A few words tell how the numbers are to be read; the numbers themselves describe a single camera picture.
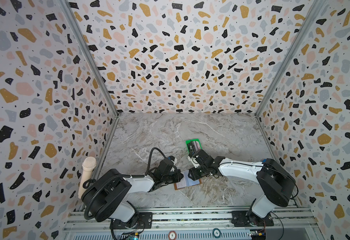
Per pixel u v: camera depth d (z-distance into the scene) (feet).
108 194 1.42
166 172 2.35
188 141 3.41
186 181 2.83
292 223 2.46
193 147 3.20
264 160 3.11
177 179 2.54
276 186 1.49
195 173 2.55
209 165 2.20
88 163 1.98
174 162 2.75
